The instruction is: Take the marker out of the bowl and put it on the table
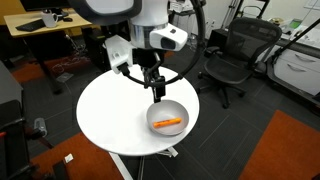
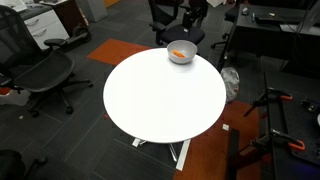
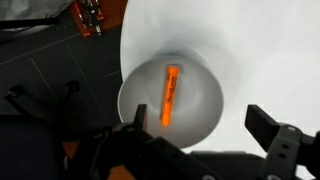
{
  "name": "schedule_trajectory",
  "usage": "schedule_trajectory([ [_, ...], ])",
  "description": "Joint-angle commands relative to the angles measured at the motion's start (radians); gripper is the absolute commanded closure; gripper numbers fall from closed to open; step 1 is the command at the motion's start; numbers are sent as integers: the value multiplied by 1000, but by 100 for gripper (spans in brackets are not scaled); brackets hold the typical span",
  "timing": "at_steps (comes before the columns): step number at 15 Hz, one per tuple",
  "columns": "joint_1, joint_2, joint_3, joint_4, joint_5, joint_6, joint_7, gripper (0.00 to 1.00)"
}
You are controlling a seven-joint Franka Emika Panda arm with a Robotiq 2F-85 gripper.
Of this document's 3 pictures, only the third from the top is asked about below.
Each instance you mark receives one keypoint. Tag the white plastic bag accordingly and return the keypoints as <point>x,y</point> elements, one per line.
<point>30,8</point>

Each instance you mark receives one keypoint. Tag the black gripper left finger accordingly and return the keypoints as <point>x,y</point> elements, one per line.
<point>141,116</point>

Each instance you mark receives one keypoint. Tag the grey round bowl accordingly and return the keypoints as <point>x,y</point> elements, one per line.
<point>196,110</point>

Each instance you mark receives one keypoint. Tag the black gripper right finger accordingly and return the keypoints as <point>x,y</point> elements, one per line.
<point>261,126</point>

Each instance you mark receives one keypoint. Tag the orange marker pen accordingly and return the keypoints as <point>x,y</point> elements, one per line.
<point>170,96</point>

